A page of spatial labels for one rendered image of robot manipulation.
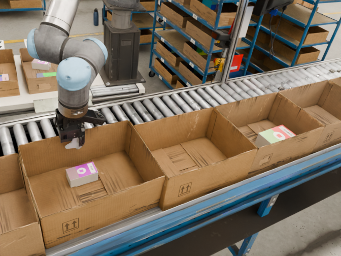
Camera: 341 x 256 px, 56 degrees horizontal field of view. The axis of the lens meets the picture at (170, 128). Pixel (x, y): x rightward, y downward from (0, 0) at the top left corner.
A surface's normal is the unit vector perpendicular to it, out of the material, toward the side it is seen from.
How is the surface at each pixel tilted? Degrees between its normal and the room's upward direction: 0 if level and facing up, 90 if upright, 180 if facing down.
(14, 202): 0
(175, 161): 0
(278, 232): 0
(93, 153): 94
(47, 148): 95
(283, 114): 90
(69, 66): 18
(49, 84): 91
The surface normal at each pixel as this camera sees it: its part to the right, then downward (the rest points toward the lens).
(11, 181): 0.48, 0.58
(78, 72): 0.21, -0.56
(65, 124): 0.45, 0.75
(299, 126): -0.86, 0.21
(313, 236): 0.13, -0.78
